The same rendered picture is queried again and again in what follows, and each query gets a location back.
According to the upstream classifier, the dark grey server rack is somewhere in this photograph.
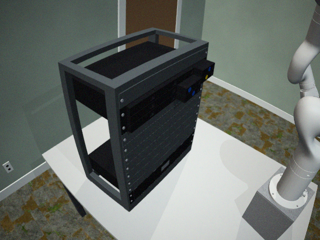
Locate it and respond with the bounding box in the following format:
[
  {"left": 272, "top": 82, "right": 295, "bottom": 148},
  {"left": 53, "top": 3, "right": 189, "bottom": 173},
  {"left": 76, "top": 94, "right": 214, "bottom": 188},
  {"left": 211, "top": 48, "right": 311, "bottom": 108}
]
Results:
[{"left": 58, "top": 27, "right": 215, "bottom": 212}]

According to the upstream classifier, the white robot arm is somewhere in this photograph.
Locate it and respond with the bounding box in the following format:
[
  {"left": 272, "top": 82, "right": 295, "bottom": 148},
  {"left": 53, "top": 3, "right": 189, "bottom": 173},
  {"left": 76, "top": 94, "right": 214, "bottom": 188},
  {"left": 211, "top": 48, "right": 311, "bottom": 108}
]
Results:
[{"left": 268, "top": 0, "right": 320, "bottom": 210}]

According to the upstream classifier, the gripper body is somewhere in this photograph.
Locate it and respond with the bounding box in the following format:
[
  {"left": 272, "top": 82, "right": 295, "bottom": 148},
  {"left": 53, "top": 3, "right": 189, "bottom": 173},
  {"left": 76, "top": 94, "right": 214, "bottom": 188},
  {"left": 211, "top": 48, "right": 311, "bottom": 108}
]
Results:
[{"left": 300, "top": 86, "right": 319, "bottom": 99}]

